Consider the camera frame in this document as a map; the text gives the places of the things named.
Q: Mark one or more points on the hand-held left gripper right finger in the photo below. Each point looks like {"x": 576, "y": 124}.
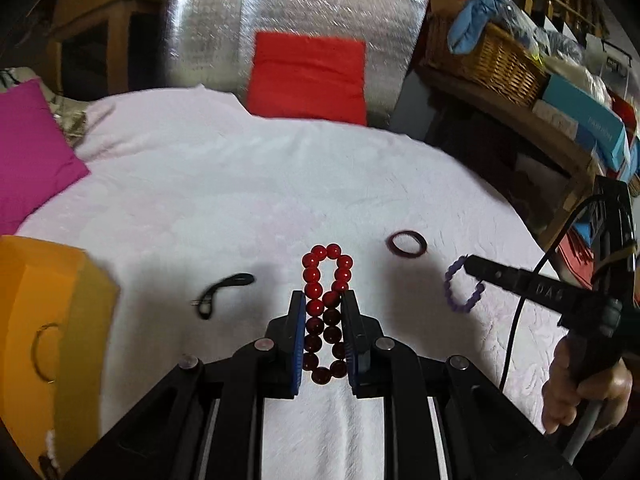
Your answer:
{"x": 350, "y": 340}

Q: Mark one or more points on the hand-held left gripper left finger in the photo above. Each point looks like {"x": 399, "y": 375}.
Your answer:
{"x": 297, "y": 340}

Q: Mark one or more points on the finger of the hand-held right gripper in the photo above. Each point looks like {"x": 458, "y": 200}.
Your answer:
{"x": 525, "y": 282}

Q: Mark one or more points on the orange box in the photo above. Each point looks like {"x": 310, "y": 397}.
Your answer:
{"x": 30, "y": 285}

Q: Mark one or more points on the person's right hand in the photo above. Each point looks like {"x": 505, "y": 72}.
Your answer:
{"x": 560, "y": 395}

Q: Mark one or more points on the dark red bangle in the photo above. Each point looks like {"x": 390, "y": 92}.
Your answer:
{"x": 392, "y": 247}

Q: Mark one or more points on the teal box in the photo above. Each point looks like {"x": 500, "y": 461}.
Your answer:
{"x": 590, "y": 120}

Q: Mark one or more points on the wooden shelf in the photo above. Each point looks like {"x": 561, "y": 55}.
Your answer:
{"x": 525, "y": 125}

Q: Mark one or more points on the wicker basket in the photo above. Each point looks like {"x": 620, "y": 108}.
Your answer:
{"x": 500, "y": 70}

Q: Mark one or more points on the clear plastic bags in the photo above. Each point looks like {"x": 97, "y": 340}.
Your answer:
{"x": 550, "y": 35}

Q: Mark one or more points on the blue cloth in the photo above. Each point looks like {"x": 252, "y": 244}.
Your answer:
{"x": 470, "y": 20}

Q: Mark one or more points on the red cushion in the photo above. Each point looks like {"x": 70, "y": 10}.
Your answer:
{"x": 305, "y": 75}

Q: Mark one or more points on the patterned cloth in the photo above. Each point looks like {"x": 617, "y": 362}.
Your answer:
{"x": 67, "y": 120}

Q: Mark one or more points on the pink cushion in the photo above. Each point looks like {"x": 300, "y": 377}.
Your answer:
{"x": 30, "y": 160}

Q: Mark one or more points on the silver insulation mat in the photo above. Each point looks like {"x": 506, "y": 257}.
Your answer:
{"x": 210, "y": 20}

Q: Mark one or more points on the wooden cabinet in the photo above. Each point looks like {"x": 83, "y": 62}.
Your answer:
{"x": 115, "y": 10}

